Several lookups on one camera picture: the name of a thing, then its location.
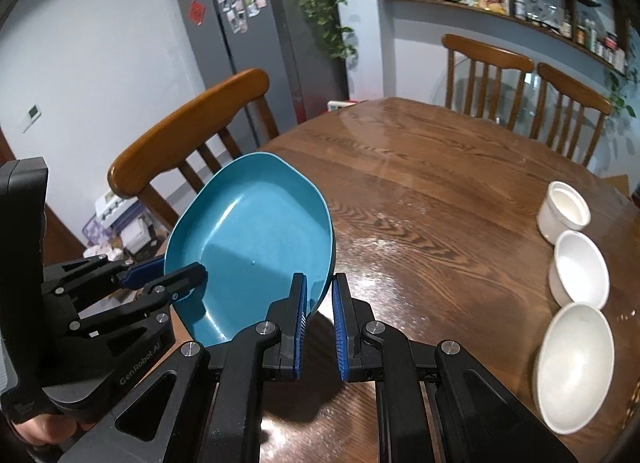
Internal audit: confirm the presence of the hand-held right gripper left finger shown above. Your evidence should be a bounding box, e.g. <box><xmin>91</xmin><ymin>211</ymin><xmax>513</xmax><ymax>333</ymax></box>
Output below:
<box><xmin>57</xmin><ymin>272</ymin><xmax>311</xmax><ymax>463</ymax></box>

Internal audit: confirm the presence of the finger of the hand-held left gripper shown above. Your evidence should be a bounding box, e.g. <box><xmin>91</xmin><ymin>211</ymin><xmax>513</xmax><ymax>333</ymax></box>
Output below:
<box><xmin>67</xmin><ymin>264</ymin><xmax>208</xmax><ymax>334</ymax></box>
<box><xmin>44</xmin><ymin>254</ymin><xmax>167</xmax><ymax>304</ymax></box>

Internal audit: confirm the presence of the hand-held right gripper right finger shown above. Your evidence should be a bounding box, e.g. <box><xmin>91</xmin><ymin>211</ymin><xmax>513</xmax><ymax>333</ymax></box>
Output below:
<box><xmin>332</xmin><ymin>273</ymin><xmax>581</xmax><ymax>463</ymax></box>

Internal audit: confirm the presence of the blue plate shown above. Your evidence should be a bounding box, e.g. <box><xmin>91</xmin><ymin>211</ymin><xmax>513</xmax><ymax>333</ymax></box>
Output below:
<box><xmin>163</xmin><ymin>153</ymin><xmax>336</xmax><ymax>349</ymax></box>

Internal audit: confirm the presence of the large white bowl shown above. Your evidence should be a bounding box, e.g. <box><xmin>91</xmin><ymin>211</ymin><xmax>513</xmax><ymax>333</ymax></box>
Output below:
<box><xmin>534</xmin><ymin>302</ymin><xmax>616</xmax><ymax>435</ymax></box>

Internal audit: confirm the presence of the medium white bowl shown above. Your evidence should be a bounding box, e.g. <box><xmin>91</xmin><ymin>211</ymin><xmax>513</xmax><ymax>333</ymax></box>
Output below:
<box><xmin>548</xmin><ymin>230</ymin><xmax>611</xmax><ymax>307</ymax></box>

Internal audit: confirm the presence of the small straight-sided white bowl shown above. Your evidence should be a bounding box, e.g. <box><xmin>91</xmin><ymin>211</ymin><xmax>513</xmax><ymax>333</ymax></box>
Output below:
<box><xmin>536</xmin><ymin>181</ymin><xmax>592</xmax><ymax>246</ymax></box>

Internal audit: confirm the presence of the person's left hand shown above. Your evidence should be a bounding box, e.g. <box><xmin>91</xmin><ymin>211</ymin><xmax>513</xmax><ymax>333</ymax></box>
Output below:
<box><xmin>7</xmin><ymin>415</ymin><xmax>76</xmax><ymax>449</ymax></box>

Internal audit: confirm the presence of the pile of cardboard boxes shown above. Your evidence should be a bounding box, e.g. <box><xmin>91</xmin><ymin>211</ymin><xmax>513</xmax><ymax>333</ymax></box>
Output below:
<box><xmin>80</xmin><ymin>193</ymin><xmax>173</xmax><ymax>264</ymax></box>

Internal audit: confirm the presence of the wooden chair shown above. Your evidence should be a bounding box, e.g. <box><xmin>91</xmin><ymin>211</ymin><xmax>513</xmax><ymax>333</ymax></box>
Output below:
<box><xmin>441</xmin><ymin>34</ymin><xmax>536</xmax><ymax>134</ymax></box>
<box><xmin>107</xmin><ymin>68</ymin><xmax>281</xmax><ymax>239</ymax></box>
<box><xmin>530</xmin><ymin>63</ymin><xmax>615</xmax><ymax>166</ymax></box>

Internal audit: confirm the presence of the grey refrigerator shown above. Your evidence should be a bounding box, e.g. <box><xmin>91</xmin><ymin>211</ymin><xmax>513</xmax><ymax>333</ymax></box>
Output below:
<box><xmin>169</xmin><ymin>0</ymin><xmax>351</xmax><ymax>126</ymax></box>

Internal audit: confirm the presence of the long green vine plant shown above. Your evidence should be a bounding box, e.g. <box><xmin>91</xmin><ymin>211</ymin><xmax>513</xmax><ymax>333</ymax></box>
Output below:
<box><xmin>295</xmin><ymin>0</ymin><xmax>358</xmax><ymax>64</ymax></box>

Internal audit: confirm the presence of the small green vine plant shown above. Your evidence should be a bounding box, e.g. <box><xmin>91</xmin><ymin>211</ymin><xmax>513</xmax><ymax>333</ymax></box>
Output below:
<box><xmin>602</xmin><ymin>58</ymin><xmax>640</xmax><ymax>118</ymax></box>

